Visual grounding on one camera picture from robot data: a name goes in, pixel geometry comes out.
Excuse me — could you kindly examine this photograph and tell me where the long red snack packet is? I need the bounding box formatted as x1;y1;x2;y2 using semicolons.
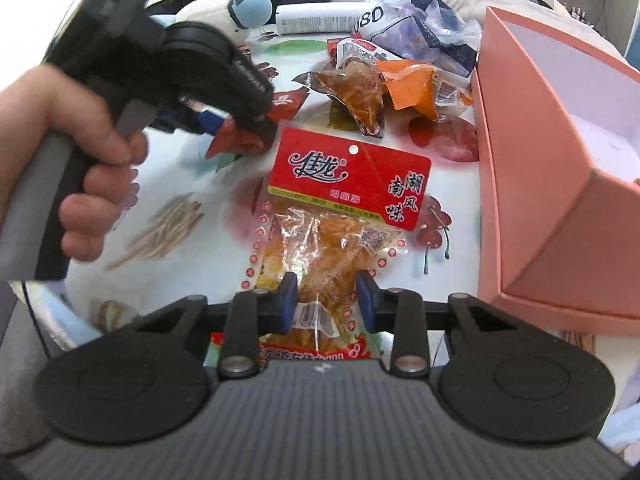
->
204;84;312;161

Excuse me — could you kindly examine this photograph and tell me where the red header tofu snack packet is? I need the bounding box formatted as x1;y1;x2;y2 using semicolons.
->
241;125;432;360

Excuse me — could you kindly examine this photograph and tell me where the brown clear meat snack packet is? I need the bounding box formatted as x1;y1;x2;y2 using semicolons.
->
292;58;385;138

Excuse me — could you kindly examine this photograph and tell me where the white red snack pouch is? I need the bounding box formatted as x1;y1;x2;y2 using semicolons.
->
335;38;399;68

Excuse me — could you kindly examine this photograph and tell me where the orange snack packet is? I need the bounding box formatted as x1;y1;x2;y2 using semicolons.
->
376;58;473;122

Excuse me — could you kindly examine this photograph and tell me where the small red foil snack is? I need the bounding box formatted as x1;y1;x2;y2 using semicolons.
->
326;38;343;67

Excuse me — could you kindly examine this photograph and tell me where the person's left hand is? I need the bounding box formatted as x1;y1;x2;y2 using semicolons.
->
1;64;149;262

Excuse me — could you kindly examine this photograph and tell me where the fruit print tablecloth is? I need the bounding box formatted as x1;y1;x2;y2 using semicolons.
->
25;32;480;359

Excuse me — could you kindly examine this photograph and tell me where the white blue plush duck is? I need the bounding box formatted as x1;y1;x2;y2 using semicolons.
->
151;0;273;46

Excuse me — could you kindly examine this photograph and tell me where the white cylindrical tube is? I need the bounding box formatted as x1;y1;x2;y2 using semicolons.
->
274;2;368;35

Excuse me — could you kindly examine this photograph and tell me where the crumpled clear plastic bag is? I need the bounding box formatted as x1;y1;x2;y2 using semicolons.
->
357;0;482;77

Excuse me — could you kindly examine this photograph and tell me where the pink cardboard box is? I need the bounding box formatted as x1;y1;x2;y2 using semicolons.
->
472;8;639;337

